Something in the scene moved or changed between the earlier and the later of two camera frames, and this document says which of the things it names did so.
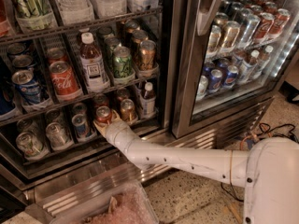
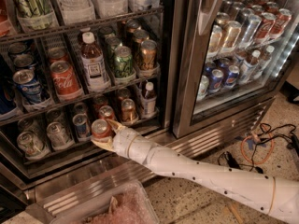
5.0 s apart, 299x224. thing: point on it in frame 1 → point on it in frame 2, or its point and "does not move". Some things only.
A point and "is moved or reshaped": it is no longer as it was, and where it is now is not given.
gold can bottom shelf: [127, 109] does not move
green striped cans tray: [33, 7] does not move
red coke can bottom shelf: [104, 114] is moved or reshaped
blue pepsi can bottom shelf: [80, 126] does not move
